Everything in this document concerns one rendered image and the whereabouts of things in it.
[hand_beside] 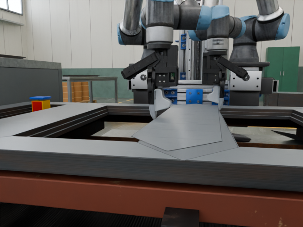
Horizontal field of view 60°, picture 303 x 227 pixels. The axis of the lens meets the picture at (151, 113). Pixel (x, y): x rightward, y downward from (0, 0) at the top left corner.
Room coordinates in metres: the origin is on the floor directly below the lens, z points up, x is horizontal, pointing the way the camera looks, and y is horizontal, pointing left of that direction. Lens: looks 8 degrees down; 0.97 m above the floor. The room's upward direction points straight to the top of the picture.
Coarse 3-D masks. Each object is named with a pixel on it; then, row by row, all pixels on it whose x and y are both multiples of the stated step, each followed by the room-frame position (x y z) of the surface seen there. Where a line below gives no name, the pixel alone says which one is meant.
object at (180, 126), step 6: (144, 126) 0.63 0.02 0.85; (150, 126) 0.63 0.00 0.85; (156, 126) 0.63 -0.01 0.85; (162, 126) 0.63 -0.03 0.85; (168, 126) 0.63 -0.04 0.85; (174, 126) 0.63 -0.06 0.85; (180, 126) 0.63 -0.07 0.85; (186, 126) 0.63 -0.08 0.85; (192, 126) 0.63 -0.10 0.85; (198, 126) 0.63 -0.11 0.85; (204, 126) 0.63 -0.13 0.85; (210, 126) 0.63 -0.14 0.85; (216, 126) 0.63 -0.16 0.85
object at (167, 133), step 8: (144, 128) 0.60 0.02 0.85; (152, 136) 0.52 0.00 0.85; (160, 136) 0.52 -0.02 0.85; (168, 136) 0.52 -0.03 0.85; (176, 136) 0.52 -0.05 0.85; (184, 136) 0.52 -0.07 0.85; (192, 136) 0.52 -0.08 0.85; (200, 136) 0.52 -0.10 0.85; (208, 136) 0.52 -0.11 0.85; (216, 136) 0.52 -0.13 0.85
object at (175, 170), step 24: (72, 120) 0.78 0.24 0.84; (144, 144) 0.46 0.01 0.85; (216, 144) 0.46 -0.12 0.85; (0, 168) 0.43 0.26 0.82; (24, 168) 0.42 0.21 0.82; (48, 168) 0.41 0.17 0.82; (72, 168) 0.40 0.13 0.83; (96, 168) 0.39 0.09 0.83; (120, 168) 0.39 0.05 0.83; (144, 168) 0.38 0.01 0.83; (168, 168) 0.37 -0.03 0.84; (192, 168) 0.37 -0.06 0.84; (216, 168) 0.36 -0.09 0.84; (240, 168) 0.36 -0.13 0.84; (264, 168) 0.35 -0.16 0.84; (288, 168) 0.34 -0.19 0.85
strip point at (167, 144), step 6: (138, 138) 0.50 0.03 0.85; (144, 138) 0.50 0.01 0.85; (150, 138) 0.50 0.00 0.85; (156, 138) 0.50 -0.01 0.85; (162, 138) 0.50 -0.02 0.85; (168, 138) 0.50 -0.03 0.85; (174, 138) 0.50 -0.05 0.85; (180, 138) 0.50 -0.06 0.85; (150, 144) 0.46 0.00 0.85; (156, 144) 0.46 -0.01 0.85; (162, 144) 0.46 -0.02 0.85; (168, 144) 0.46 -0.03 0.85; (174, 144) 0.46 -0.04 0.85; (180, 144) 0.46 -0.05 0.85; (186, 144) 0.46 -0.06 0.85; (192, 144) 0.46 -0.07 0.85; (198, 144) 0.46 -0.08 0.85; (204, 144) 0.46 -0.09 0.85; (168, 150) 0.42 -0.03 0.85
